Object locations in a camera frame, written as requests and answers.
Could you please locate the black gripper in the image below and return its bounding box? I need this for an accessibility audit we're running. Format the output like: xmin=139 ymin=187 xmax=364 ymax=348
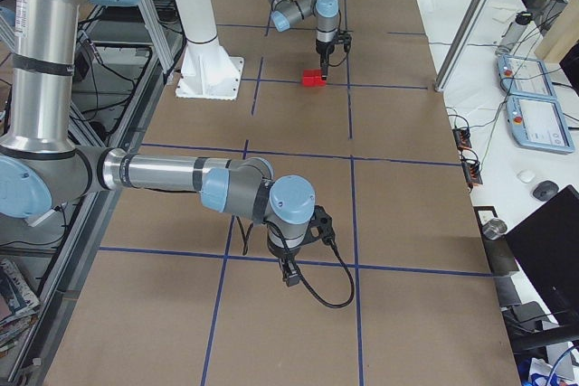
xmin=267 ymin=240 xmax=300 ymax=286
xmin=316 ymin=41 xmax=335 ymax=77

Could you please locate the orange black power strip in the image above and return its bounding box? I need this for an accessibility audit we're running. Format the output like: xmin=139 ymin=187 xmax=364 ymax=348
xmin=452 ymin=127 xmax=483 ymax=191

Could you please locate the upper teach pendant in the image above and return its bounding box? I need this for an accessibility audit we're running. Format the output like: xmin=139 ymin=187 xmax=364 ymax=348
xmin=497 ymin=55 xmax=556 ymax=99

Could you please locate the teach pendant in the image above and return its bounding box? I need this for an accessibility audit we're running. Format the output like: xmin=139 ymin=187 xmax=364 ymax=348
xmin=506 ymin=95 xmax=575 ymax=155
xmin=497 ymin=55 xmax=556 ymax=99

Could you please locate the metal cup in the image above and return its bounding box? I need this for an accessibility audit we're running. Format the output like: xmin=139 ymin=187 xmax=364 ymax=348
xmin=481 ymin=217 xmax=508 ymax=240

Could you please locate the lower teach pendant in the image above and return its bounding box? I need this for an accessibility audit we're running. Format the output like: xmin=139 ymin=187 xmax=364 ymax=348
xmin=506 ymin=95 xmax=575 ymax=155

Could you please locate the black computer mouse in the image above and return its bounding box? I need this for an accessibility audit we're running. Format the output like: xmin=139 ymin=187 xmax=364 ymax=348
xmin=532 ymin=180 xmax=559 ymax=202

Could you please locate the black laptop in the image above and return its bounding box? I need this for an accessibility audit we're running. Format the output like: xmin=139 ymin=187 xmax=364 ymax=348
xmin=506 ymin=185 xmax=578 ymax=325

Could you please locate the stack of magazines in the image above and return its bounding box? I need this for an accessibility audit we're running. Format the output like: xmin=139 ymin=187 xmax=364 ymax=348
xmin=1 ymin=258 xmax=41 ymax=357

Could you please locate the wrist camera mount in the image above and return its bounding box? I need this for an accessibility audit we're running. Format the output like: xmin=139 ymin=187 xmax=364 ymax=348
xmin=301 ymin=205 xmax=336 ymax=246
xmin=336 ymin=30 xmax=352 ymax=54

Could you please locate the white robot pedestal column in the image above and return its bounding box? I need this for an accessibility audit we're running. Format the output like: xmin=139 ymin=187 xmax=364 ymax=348
xmin=175 ymin=0 xmax=244 ymax=100

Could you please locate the aluminium frame post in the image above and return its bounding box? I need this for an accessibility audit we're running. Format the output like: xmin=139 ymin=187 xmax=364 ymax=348
xmin=434 ymin=0 xmax=489 ymax=92

